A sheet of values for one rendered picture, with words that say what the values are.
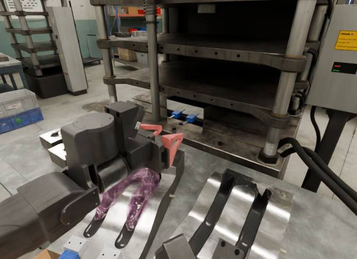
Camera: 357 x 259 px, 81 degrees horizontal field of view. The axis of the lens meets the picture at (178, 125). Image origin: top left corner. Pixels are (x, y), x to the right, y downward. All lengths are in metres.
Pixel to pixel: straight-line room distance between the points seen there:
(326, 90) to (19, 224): 1.07
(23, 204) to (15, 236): 0.04
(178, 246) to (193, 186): 0.57
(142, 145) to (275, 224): 0.47
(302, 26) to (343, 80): 0.30
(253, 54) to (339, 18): 0.32
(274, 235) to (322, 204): 0.36
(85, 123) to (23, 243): 0.16
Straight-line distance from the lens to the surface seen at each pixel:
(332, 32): 1.07
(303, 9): 0.94
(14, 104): 3.66
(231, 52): 1.09
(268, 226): 0.70
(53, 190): 0.33
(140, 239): 0.71
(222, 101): 1.16
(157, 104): 1.39
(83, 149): 0.32
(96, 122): 0.32
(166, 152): 0.40
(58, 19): 4.44
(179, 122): 1.36
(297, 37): 0.95
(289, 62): 0.93
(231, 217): 0.70
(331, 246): 0.89
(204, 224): 0.70
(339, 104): 1.12
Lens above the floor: 1.44
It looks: 28 degrees down
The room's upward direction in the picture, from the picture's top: straight up
